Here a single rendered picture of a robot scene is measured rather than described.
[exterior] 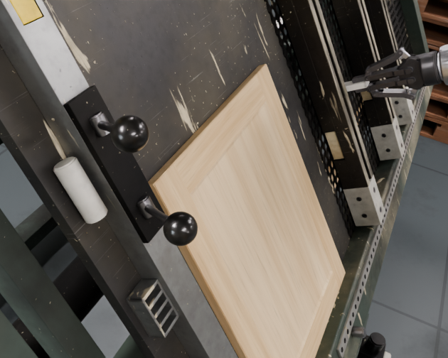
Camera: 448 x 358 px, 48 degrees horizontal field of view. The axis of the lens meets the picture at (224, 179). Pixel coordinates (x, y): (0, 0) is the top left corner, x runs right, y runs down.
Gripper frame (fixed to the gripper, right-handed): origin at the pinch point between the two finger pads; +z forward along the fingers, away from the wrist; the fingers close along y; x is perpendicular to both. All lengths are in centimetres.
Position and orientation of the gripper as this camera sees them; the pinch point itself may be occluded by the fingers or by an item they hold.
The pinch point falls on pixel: (353, 85)
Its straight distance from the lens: 130.1
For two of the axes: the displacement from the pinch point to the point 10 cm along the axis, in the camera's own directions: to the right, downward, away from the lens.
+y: -3.8, -8.3, -4.1
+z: -8.2, 1.0, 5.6
